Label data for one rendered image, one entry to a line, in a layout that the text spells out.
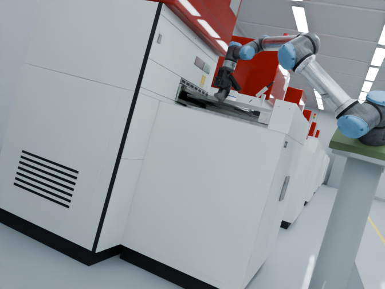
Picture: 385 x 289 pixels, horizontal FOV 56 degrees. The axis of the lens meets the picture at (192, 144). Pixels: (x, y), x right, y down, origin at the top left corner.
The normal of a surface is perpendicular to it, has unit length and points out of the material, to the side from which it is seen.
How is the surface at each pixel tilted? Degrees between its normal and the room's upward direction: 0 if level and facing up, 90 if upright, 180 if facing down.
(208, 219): 90
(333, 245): 90
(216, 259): 90
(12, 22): 90
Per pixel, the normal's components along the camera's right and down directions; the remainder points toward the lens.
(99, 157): -0.36, -0.06
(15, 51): 0.89, 0.27
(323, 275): -0.65, -0.15
